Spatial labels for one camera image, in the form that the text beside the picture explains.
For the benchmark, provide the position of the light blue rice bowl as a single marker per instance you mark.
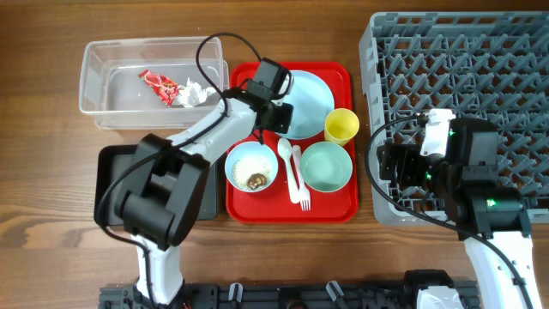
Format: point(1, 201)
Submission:
point(250, 149)

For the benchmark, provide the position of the red snack wrapper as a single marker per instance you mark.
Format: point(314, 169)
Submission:
point(165, 88)

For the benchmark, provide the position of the red serving tray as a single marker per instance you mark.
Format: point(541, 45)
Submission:
point(273, 205)

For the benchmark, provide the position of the mint green bowl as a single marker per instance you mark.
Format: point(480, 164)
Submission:
point(326, 167)

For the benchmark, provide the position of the clear plastic waste bin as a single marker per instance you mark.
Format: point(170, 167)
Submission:
point(113, 94)

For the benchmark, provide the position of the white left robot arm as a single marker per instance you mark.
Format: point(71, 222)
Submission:
point(154, 202)

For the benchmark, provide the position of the black food waste tray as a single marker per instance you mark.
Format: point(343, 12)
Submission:
point(113, 160)

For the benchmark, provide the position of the white plastic fork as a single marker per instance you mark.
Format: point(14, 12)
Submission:
point(303, 193)

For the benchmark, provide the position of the white napkin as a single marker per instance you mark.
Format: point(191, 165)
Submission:
point(192, 94)

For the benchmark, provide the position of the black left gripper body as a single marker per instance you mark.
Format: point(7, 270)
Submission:
point(280, 118)

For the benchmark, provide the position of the grey dishwasher rack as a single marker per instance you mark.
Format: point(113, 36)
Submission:
point(489, 65)

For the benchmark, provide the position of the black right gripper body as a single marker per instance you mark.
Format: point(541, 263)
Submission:
point(415, 170)

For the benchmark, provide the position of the yellow plastic cup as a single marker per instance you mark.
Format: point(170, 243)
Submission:
point(341, 126)

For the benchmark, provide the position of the white rice leftovers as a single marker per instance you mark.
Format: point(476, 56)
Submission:
point(244, 168)

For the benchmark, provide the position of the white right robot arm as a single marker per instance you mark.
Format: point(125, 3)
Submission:
point(489, 219)

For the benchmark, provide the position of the light blue plate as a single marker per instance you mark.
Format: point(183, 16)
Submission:
point(312, 101)

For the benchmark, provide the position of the white plastic spoon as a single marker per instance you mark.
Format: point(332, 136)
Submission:
point(284, 149)

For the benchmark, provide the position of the brown food piece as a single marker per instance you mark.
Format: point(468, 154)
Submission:
point(256, 180)

